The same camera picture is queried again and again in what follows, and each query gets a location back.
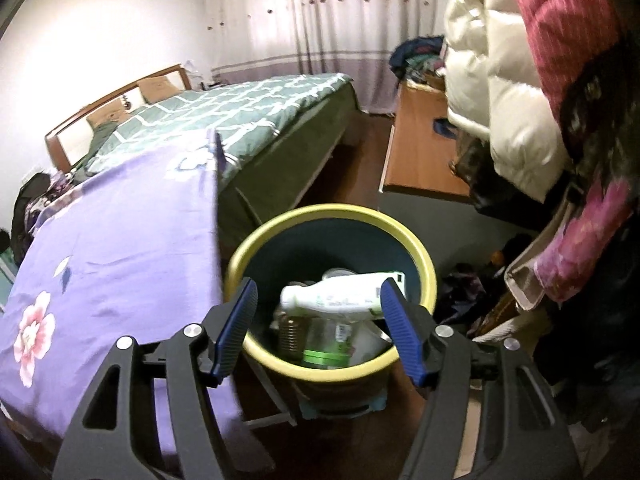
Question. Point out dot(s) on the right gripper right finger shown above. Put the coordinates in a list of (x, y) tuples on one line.
[(521, 435)]

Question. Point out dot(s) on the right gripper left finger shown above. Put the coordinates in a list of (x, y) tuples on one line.
[(113, 434)]

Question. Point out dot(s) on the clear plastic green-label cup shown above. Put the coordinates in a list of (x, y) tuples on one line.
[(328, 344)]

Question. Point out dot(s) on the white green drink bottle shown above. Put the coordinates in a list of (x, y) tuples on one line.
[(354, 297)]

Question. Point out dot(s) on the white instant noodle bowl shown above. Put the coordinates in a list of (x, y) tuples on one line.
[(368, 342)]

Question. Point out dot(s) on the yellow-rim trash bin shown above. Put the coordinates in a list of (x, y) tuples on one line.
[(303, 247)]

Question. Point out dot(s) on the purple floral blanket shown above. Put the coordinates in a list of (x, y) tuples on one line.
[(132, 251)]

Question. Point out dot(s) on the dark clothes pile on nightstand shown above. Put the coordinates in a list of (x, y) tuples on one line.
[(35, 194)]

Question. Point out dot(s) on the wooden dresser desk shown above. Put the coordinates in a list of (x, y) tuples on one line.
[(417, 158)]

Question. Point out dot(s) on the wooden bed headboard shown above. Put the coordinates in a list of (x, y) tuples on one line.
[(69, 142)]

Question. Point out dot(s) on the left brown pillow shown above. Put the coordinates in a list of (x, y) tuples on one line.
[(113, 112)]

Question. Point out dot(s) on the brown pillow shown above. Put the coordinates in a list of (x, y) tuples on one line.
[(156, 89), (113, 112)]

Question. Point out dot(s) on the white puffer jacket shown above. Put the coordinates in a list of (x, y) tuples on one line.
[(494, 93)]

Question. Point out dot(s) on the green plaid bed quilt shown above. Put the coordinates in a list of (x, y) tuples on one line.
[(248, 117)]

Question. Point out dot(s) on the right brown pillow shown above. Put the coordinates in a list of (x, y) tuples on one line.
[(156, 89)]

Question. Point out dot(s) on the clothes pile on desk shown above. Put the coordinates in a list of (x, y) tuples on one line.
[(416, 58)]

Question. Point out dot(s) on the red striped garment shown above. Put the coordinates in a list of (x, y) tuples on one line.
[(567, 37)]

